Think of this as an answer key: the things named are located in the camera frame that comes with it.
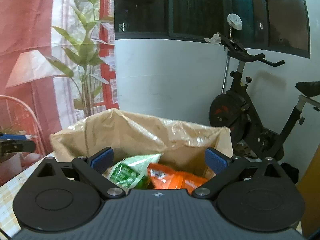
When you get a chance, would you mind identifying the crumpled white tissue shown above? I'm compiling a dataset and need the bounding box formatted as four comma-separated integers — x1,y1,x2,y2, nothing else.
204,32,222,44

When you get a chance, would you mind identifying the cardboard box with plastic liner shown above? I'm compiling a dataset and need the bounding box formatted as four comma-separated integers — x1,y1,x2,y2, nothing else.
49,108,234,191

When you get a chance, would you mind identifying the orange snack packet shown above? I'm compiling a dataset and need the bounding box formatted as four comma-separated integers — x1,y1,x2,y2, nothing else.
147,162,209,196

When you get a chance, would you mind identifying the crumpled clear plastic bag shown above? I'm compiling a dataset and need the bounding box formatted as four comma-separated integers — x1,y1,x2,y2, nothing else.
226,13,243,31

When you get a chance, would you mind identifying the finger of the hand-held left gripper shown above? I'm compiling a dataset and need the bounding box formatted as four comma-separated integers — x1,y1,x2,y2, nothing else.
0,133,38,141
14,140,36,153

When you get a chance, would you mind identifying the black bag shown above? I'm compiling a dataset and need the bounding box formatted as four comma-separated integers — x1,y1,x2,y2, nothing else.
280,162,300,184

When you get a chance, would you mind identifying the black exercise bike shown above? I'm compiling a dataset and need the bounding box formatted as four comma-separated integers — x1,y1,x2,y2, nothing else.
209,34,320,164

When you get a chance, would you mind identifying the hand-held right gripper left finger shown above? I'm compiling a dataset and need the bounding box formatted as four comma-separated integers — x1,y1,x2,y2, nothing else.
32,147,127,199

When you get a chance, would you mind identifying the green and white snack packet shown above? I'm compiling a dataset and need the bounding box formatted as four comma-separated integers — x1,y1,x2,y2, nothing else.
104,153,162,189

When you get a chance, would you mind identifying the dark sliding window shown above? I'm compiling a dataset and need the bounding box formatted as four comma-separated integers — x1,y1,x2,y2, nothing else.
114,0,311,59

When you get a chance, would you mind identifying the pink printed backdrop cloth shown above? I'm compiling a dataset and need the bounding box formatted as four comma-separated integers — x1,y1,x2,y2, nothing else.
0,0,119,188

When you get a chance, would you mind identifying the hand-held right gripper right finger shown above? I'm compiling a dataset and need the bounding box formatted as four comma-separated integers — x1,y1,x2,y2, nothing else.
191,147,288,200

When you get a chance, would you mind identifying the thin metal pole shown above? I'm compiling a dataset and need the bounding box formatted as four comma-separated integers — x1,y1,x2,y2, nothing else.
221,52,230,96

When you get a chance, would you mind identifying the yellow wooden door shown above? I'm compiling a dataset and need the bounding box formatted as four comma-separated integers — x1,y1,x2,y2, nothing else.
296,152,320,238

